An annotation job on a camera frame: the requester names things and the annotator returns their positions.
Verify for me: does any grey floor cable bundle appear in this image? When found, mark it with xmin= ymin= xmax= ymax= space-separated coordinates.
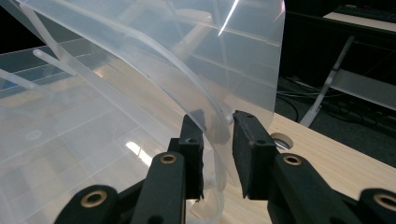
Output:
xmin=276 ymin=77 xmax=328 ymax=101

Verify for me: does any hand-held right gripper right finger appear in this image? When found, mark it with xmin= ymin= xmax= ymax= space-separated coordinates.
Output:
xmin=232 ymin=109 xmax=280 ymax=201

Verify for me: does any black floor cable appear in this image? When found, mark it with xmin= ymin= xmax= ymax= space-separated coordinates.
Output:
xmin=276 ymin=92 xmax=302 ymax=123

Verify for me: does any white metal stand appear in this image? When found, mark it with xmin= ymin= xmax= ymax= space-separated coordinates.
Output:
xmin=299 ymin=10 xmax=396 ymax=128

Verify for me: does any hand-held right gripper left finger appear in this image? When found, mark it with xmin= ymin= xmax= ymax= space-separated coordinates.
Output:
xmin=168 ymin=113 xmax=205 ymax=201

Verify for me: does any clear plastic storage box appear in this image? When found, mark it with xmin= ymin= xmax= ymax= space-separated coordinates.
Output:
xmin=0 ymin=0 xmax=286 ymax=224

